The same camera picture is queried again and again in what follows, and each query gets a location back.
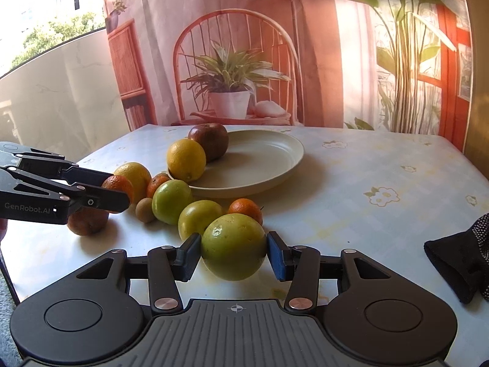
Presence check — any small brown round fruit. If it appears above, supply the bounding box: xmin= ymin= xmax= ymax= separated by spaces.
xmin=135 ymin=198 xmax=157 ymax=223

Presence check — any orange with green stem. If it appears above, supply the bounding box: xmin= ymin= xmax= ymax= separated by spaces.
xmin=101 ymin=175 xmax=134 ymax=205

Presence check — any green tree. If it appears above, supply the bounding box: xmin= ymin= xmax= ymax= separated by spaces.
xmin=9 ymin=11 xmax=105 ymax=69

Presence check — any printed room backdrop cloth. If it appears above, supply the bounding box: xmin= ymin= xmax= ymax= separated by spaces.
xmin=99 ymin=0 xmax=472 ymax=154

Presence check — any dark red apple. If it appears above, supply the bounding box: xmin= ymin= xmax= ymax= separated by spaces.
xmin=68 ymin=206 xmax=110 ymax=236

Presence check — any cream round plate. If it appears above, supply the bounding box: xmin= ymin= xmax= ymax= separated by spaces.
xmin=167 ymin=129 xmax=305 ymax=198

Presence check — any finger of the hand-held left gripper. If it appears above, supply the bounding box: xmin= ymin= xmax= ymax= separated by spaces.
xmin=0 ymin=166 xmax=131 ymax=213
xmin=0 ymin=141 xmax=109 ymax=184

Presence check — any brownish red apple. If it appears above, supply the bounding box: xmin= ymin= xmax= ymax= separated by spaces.
xmin=187 ymin=123 xmax=230 ymax=162

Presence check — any black glove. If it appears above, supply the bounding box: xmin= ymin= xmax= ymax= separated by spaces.
xmin=424 ymin=212 xmax=489 ymax=304

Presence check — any yellow lemon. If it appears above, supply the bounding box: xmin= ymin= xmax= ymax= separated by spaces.
xmin=113 ymin=162 xmax=152 ymax=203
xmin=167 ymin=139 xmax=207 ymax=183

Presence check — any small tangerine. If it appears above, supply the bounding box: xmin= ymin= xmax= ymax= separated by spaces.
xmin=228 ymin=198 xmax=264 ymax=226
xmin=147 ymin=173 xmax=171 ymax=198

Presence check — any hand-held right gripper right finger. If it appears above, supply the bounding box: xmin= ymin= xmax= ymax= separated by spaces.
xmin=266 ymin=231 xmax=403 ymax=310

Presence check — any small yellow-green apple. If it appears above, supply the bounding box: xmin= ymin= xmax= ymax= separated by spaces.
xmin=178 ymin=200 xmax=224 ymax=241

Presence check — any large green apple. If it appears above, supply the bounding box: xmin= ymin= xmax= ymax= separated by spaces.
xmin=201 ymin=214 xmax=267 ymax=281

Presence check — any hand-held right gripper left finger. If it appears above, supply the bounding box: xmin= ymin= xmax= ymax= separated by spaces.
xmin=78 ymin=233 xmax=202 ymax=312

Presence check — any floral checked tablecloth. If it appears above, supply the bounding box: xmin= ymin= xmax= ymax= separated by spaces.
xmin=2 ymin=124 xmax=489 ymax=314

